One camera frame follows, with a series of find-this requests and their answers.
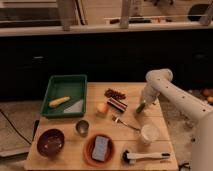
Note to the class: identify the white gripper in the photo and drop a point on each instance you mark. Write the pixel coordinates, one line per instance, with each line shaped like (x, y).
(149, 96)

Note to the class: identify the green pepper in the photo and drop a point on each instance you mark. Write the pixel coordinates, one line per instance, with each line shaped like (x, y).
(140, 108)

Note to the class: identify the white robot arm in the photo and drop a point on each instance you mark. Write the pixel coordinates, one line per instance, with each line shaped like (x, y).
(201, 113)

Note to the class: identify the translucent plastic cup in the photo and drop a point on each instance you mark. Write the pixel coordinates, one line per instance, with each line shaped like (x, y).
(149, 133)

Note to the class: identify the small metal cup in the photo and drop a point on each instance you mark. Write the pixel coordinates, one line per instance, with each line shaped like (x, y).
(82, 128)

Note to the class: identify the black striped box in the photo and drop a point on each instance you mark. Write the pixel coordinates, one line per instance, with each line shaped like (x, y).
(117, 104)

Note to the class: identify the bunch of dark grapes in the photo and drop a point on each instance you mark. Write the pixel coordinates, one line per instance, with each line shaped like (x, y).
(110, 93)

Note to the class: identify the metal fork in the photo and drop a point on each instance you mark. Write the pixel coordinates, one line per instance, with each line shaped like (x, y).
(118, 120)

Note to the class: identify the yellow orange fruit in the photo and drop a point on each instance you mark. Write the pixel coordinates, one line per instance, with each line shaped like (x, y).
(102, 108)

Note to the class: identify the blue sponge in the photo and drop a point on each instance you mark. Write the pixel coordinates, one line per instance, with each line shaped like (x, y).
(100, 148)

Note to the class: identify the grey triangular wedge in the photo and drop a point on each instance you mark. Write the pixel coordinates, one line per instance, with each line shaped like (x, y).
(75, 108)

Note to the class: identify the orange plate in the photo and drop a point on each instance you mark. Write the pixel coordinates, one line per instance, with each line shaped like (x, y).
(88, 148)

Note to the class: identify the green plastic tray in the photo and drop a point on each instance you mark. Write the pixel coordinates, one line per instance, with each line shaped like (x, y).
(74, 86)

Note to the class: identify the yellow corn cob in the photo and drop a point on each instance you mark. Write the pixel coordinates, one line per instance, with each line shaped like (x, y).
(56, 102)

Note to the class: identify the dark red bowl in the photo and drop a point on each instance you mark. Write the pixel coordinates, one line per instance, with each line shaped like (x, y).
(50, 143)

